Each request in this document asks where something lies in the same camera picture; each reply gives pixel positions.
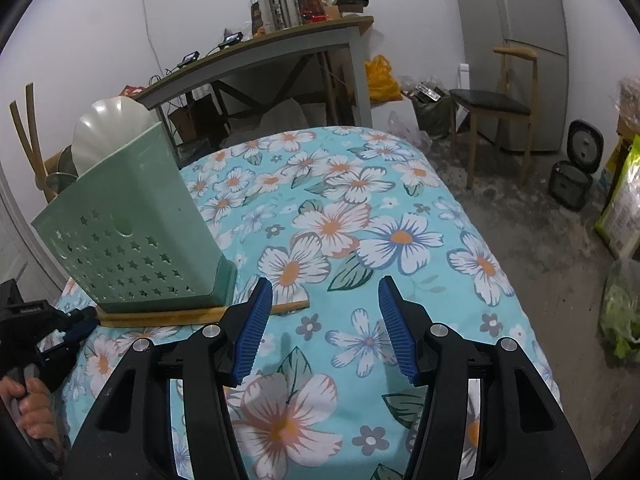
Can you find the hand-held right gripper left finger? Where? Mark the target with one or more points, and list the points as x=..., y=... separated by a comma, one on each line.
x=252, y=340

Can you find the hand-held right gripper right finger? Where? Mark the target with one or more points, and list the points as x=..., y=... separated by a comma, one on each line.
x=397, y=335

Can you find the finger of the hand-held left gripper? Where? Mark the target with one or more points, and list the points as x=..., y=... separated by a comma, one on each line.
x=82, y=316
x=62, y=355

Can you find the wooden chopsticks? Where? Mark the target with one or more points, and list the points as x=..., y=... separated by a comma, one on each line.
x=290, y=306

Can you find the green utensil holder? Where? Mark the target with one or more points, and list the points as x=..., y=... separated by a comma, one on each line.
x=140, y=200

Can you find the large metal spoon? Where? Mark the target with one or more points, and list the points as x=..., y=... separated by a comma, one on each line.
x=62, y=182

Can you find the white scalloped rice paddle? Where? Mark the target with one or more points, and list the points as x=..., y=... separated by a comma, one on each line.
x=110, y=130

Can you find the person's left hand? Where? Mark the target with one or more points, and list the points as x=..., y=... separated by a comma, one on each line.
x=35, y=412

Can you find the white door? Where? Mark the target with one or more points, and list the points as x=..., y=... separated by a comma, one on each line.
x=15, y=250

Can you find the blue floral tablecloth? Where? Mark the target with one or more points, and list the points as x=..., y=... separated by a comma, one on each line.
x=350, y=185

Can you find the plastic bag of greens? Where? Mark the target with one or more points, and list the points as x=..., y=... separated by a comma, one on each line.
x=620, y=310

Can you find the white plastic bag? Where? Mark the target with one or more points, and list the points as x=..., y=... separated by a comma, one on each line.
x=285, y=115

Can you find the black rice cooker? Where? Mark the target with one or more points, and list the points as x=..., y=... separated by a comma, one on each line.
x=570, y=185

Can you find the red packet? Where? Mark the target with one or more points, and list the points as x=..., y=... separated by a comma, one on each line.
x=131, y=91

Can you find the orange plastic bag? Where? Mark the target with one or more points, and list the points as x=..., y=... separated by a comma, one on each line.
x=380, y=80

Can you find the yellow green rice bag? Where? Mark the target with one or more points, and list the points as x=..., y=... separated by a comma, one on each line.
x=622, y=210

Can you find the small black device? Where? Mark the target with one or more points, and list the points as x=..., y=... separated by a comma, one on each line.
x=231, y=40
x=190, y=58

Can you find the grey desk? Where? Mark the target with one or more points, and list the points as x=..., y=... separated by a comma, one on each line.
x=280, y=42

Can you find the brown snack bag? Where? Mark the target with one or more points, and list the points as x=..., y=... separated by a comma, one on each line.
x=257, y=19

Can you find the black tray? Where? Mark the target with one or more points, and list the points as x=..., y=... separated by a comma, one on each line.
x=350, y=6

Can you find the metal canister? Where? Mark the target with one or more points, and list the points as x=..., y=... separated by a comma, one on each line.
x=280, y=5

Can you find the red jar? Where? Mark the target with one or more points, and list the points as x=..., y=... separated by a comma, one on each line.
x=312, y=6

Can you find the grey refrigerator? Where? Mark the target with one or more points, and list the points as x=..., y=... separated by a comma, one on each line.
x=520, y=10

